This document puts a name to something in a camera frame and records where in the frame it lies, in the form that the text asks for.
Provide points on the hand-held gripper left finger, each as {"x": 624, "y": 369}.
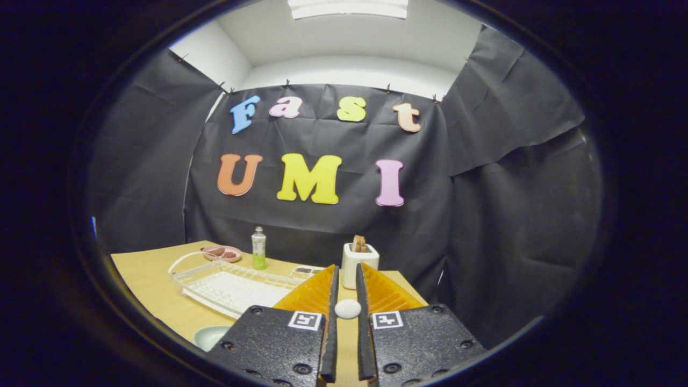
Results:
{"x": 329, "y": 333}

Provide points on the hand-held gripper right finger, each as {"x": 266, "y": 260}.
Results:
{"x": 364, "y": 333}

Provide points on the light green plate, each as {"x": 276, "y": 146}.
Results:
{"x": 209, "y": 337}

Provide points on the white divided dish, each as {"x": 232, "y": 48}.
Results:
{"x": 305, "y": 271}

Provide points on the pink oval dish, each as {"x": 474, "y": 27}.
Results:
{"x": 221, "y": 259}

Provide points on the white toaster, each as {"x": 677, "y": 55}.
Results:
{"x": 350, "y": 269}

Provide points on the brown bread slice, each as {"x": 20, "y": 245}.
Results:
{"x": 359, "y": 244}

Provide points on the white drain tray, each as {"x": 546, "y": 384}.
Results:
{"x": 236, "y": 293}

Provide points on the clear bottle green liquid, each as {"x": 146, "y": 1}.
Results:
{"x": 259, "y": 250}

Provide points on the brown food piece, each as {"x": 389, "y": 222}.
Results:
{"x": 230, "y": 254}
{"x": 215, "y": 251}

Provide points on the black backdrop cloth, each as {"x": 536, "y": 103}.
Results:
{"x": 510, "y": 215}

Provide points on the ceiling light panel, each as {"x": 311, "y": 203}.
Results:
{"x": 349, "y": 8}

